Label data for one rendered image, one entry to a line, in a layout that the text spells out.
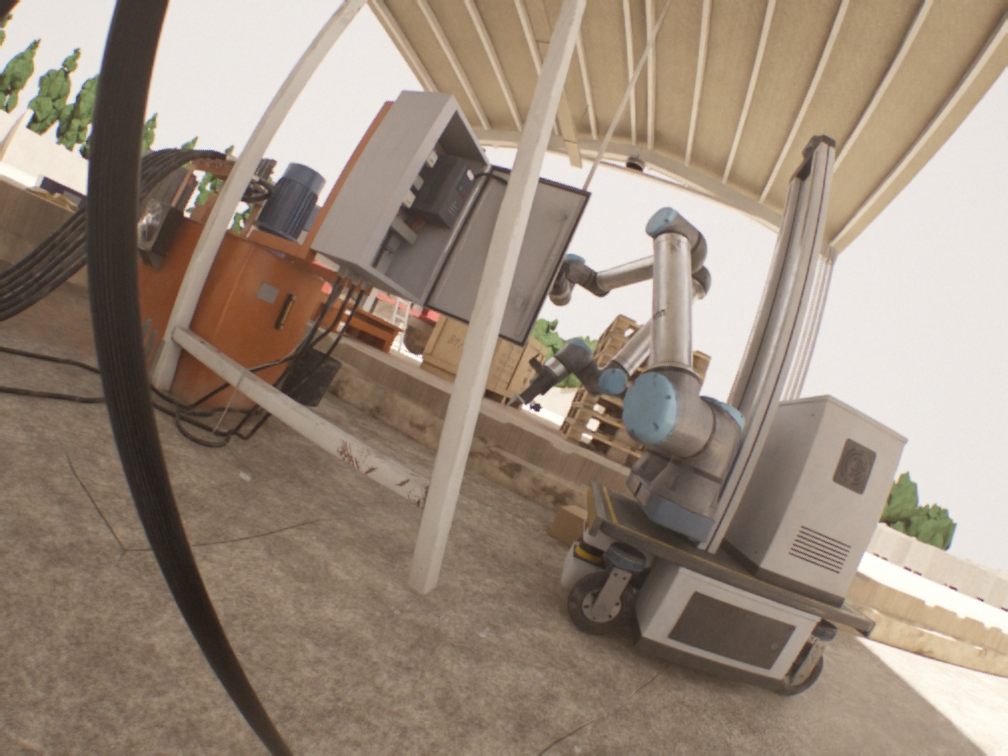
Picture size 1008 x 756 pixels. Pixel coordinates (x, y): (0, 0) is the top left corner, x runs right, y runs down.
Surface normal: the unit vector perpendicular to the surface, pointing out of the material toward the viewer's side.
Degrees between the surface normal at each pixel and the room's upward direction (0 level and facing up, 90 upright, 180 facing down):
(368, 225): 90
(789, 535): 90
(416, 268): 90
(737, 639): 90
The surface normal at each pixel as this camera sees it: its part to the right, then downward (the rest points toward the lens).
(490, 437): -0.28, -0.15
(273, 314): 0.89, 0.40
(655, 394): -0.85, -0.31
